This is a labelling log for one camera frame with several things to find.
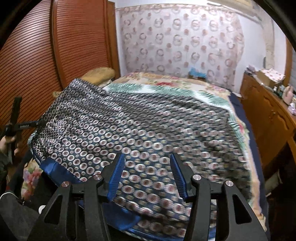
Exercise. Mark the wooden dresser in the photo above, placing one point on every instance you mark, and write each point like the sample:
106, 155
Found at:
272, 124

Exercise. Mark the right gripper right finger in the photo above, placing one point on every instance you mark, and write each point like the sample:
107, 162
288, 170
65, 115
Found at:
235, 218

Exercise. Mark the navy blue bed sheet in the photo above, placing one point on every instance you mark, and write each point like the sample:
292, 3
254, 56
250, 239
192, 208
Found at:
258, 203

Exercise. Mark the wooden louvered wardrobe door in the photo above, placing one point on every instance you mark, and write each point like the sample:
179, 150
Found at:
54, 43

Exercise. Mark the palm leaf print sheet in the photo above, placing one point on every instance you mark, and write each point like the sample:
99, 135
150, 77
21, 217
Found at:
239, 127

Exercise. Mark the pink ring patterned curtain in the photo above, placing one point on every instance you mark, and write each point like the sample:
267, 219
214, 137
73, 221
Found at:
172, 39

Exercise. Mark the navy patterned satin shirt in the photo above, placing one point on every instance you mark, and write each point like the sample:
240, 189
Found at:
138, 141

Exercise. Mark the person's hand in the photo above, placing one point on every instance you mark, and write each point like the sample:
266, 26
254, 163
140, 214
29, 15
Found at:
5, 141

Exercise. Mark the pink bottle on dresser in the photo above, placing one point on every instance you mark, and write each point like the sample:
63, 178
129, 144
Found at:
287, 95

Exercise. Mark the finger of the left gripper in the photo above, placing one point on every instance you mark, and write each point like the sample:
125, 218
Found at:
13, 126

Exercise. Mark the teal object on bed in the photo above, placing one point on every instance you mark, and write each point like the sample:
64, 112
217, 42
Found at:
195, 74

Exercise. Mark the floral cardboard box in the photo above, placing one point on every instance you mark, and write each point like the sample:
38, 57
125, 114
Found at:
270, 77

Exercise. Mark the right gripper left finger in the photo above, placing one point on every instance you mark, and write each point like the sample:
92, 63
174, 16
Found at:
75, 211

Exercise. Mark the floral bed cover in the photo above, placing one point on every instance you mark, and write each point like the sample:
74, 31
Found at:
175, 81

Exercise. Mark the mustard patterned folded cloth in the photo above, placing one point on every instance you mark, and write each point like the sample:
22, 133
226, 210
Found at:
99, 76

